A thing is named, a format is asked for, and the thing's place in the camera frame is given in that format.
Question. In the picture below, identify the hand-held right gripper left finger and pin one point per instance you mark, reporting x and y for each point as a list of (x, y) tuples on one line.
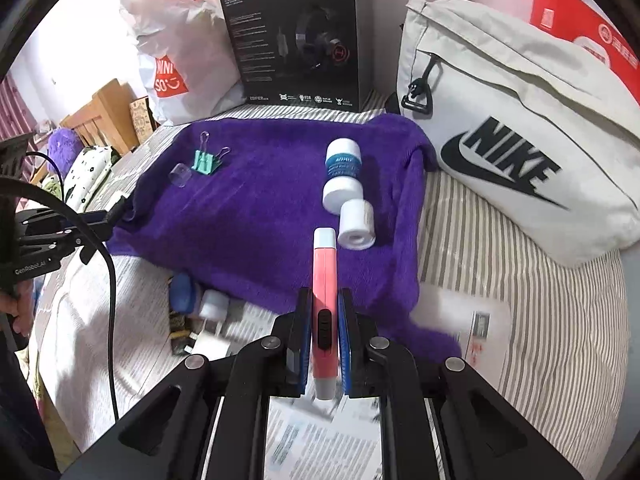
[(301, 360)]

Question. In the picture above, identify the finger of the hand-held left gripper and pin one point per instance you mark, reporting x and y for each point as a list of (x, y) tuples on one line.
[(90, 220), (15, 152)]

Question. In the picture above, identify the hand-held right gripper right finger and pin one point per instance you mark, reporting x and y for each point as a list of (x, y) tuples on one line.
[(345, 350)]

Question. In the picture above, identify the pink utility knife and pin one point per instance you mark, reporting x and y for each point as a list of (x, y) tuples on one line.
[(325, 280)]

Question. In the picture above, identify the white charger plug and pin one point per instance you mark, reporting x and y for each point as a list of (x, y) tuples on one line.
[(210, 347)]

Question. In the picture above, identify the clear plastic cap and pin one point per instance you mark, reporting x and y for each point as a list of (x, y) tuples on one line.
[(181, 174)]

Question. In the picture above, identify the blue-lid pink jar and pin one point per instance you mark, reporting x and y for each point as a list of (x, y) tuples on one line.
[(182, 292)]

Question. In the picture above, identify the white tape roll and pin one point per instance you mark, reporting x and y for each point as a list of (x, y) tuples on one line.
[(356, 222)]

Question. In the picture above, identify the green binder clip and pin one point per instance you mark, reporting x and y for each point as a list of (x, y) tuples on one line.
[(205, 162)]

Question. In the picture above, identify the white bottle blue label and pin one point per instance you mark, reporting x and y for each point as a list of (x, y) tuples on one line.
[(342, 165)]

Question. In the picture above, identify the person's left forearm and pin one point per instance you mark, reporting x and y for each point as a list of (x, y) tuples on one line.
[(25, 410)]

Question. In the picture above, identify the person's left hand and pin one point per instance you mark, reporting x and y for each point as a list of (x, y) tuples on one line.
[(20, 305)]

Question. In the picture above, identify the white dotted cloth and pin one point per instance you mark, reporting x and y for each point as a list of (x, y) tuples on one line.
[(87, 175)]

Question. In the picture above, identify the red striped curtain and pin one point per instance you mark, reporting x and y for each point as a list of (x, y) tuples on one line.
[(15, 105)]

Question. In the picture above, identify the purple plush toy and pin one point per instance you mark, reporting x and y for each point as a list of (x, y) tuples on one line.
[(62, 147)]

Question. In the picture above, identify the newspaper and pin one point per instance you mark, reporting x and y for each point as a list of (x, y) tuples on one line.
[(150, 280)]

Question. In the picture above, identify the patterned notebook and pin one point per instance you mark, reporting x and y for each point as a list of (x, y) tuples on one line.
[(141, 122)]

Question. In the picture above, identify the purple towel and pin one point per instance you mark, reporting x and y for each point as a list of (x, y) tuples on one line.
[(260, 220)]

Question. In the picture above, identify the striped bed sheet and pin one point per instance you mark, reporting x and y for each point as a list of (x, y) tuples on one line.
[(525, 360)]

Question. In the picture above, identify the white plastic shopping bag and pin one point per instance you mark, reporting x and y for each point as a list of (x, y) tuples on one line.
[(190, 35)]

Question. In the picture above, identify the black headset box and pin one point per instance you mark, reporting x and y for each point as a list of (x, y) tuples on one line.
[(260, 50)]

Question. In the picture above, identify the grey waist bag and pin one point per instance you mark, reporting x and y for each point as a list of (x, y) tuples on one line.
[(500, 85)]

